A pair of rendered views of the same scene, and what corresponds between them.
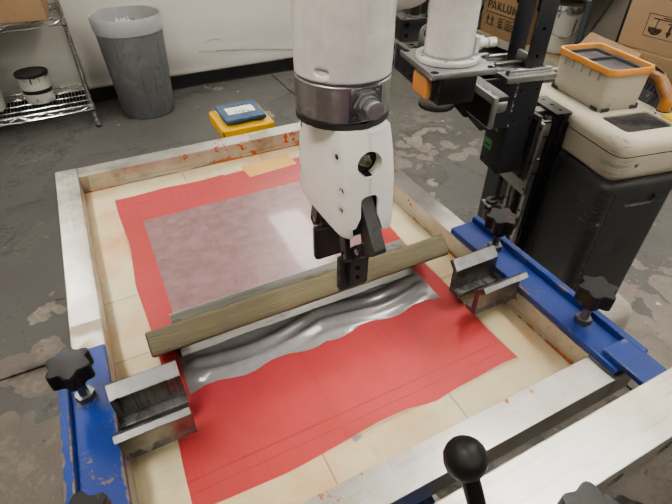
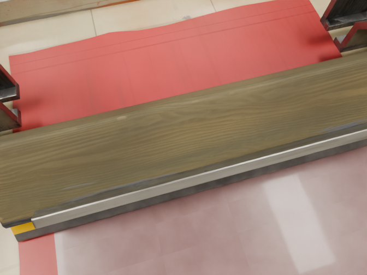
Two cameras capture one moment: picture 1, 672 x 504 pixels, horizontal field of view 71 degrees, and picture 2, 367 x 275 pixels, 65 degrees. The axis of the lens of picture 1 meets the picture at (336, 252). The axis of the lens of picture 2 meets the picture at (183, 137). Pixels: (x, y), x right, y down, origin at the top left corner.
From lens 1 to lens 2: 0.61 m
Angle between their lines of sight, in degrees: 74
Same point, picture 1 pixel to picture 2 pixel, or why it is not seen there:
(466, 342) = (46, 79)
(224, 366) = not seen: hidden behind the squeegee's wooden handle
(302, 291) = (228, 86)
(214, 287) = (344, 222)
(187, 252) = not seen: outside the picture
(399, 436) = (153, 13)
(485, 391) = (63, 32)
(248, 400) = (277, 59)
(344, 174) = not seen: outside the picture
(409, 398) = (132, 37)
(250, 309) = (296, 70)
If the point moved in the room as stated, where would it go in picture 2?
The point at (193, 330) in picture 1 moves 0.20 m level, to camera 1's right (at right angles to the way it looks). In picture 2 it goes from (360, 55) to (158, 23)
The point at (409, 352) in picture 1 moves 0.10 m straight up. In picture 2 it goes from (111, 78) to (88, 12)
